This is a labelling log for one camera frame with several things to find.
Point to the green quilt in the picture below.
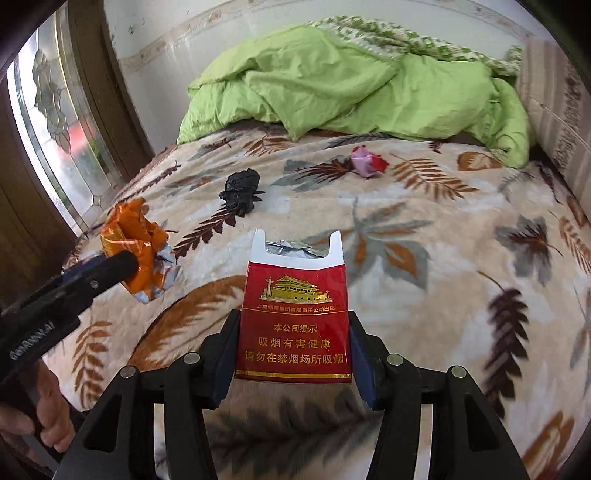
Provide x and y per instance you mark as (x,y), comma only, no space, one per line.
(323,87)

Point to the pink and red wrapper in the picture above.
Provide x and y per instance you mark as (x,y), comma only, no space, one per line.
(367,161)

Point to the person's left hand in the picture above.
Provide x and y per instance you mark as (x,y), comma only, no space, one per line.
(51,406)

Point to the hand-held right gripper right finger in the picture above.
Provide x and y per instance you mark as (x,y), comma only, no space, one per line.
(364,369)

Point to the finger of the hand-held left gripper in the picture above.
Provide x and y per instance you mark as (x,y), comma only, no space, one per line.
(115,268)

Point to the orange wrapper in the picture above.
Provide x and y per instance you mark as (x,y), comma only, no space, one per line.
(138,240)

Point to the wooden door with glass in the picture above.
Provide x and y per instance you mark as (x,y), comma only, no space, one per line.
(51,138)

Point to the leaf printed blanket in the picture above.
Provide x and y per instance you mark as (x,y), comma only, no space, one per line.
(438,277)

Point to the striped floral cushion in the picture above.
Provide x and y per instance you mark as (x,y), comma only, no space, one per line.
(554,115)

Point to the crumpled black plastic bag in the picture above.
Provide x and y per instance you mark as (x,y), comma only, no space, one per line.
(240,191)

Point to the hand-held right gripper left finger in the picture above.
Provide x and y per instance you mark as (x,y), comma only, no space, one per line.
(226,360)

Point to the red cigarette pack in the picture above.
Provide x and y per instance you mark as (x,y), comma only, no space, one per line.
(293,323)

